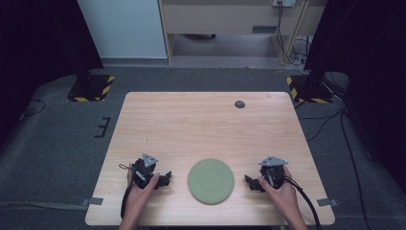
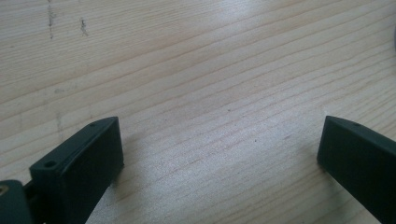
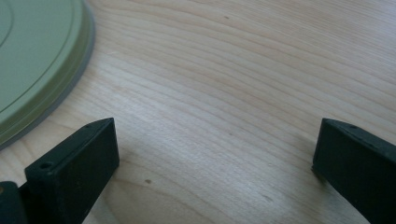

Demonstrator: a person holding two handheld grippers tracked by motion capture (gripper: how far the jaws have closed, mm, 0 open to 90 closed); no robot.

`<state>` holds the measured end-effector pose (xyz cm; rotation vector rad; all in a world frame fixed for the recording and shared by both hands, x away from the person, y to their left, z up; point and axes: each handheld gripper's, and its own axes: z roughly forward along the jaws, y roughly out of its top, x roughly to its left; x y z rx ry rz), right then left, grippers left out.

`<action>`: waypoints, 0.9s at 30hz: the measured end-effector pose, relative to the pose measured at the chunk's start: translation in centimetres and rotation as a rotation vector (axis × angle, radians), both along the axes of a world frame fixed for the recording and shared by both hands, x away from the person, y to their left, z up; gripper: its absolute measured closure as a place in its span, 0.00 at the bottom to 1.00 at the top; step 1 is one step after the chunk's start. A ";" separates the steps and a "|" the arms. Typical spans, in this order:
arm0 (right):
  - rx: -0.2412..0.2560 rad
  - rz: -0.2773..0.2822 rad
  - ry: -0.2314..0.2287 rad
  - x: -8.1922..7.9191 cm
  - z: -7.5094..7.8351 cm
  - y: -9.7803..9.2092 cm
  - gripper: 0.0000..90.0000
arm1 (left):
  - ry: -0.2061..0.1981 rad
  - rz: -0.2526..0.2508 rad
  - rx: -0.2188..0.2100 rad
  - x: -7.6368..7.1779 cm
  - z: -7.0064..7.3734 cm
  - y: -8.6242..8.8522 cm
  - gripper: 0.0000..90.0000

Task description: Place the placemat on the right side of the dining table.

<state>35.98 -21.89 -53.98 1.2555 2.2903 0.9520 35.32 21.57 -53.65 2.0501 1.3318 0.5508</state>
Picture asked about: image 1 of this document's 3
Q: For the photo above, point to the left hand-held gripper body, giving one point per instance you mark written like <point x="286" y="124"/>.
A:
<point x="143" y="174"/>

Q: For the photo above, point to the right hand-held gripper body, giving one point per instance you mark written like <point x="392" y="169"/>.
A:
<point x="274" y="172"/>

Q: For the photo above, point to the green round plate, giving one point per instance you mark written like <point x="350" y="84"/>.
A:
<point x="210" y="180"/>

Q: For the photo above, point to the person's left hand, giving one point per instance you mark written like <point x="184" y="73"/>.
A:
<point x="140" y="199"/>

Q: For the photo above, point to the person's right hand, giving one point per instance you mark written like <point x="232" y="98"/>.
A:
<point x="282" y="199"/>

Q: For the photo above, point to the grey tape strip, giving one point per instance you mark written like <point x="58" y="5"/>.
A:
<point x="327" y="202"/>
<point x="93" y="201"/>

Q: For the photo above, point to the light wooden table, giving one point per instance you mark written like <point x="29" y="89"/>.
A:
<point x="204" y="127"/>

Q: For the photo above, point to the black stand base striped edge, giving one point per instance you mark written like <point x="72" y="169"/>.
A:
<point x="308" y="91"/>
<point x="91" y="87"/>

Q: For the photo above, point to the dark curtain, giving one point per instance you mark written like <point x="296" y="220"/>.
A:
<point x="38" y="48"/>
<point x="367" y="64"/>

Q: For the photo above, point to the white cabinet panel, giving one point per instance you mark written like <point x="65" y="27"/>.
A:
<point x="124" y="28"/>

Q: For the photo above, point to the beige wooden desk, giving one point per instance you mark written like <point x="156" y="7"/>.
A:
<point x="223" y="19"/>

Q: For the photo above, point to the white power socket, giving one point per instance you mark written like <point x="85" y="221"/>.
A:
<point x="284" y="2"/>

